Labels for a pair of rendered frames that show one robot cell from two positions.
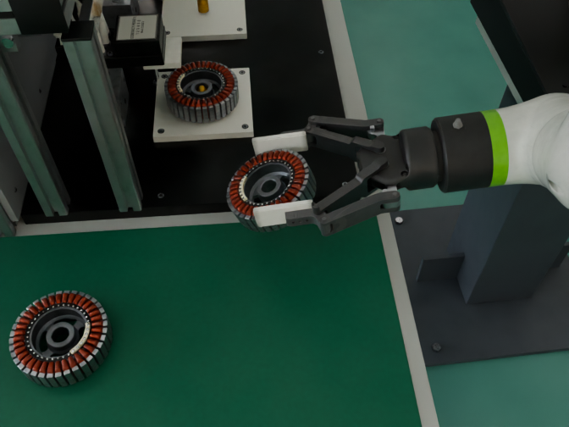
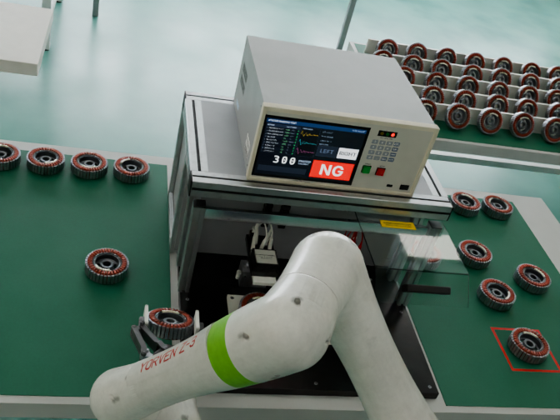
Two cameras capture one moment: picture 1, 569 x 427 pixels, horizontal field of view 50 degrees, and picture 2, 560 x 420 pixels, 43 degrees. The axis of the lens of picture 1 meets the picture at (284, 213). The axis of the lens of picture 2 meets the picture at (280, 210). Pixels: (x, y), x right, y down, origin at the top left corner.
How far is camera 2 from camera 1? 1.37 m
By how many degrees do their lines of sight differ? 55
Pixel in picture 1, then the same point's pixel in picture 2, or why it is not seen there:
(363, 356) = (78, 377)
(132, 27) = (265, 254)
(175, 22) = not seen: hidden behind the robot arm
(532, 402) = not seen: outside the picture
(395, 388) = (57, 387)
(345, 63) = (313, 403)
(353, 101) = (274, 402)
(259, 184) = (172, 318)
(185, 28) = not seen: hidden behind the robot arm
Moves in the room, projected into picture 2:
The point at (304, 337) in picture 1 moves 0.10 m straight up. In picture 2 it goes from (93, 354) to (97, 324)
